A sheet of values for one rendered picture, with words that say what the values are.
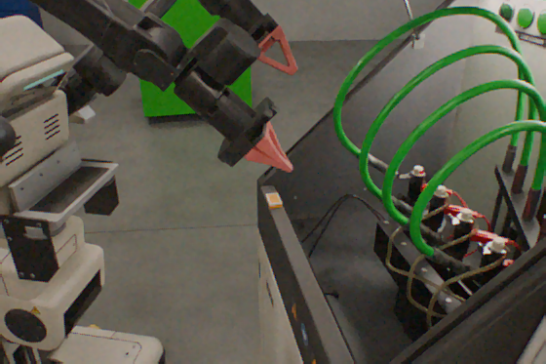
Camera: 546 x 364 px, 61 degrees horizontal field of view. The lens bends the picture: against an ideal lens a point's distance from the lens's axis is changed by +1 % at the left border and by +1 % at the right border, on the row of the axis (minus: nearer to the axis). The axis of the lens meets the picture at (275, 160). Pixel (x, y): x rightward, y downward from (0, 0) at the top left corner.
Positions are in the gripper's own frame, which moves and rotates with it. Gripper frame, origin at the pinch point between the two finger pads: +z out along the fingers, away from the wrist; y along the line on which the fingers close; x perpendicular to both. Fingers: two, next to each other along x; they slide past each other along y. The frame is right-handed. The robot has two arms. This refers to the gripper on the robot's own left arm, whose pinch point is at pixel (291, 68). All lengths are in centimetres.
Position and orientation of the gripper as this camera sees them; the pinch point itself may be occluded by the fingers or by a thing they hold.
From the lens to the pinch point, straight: 81.1
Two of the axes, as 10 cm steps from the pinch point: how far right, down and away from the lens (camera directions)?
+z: 6.9, 7.0, 1.7
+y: -0.2, -2.2, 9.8
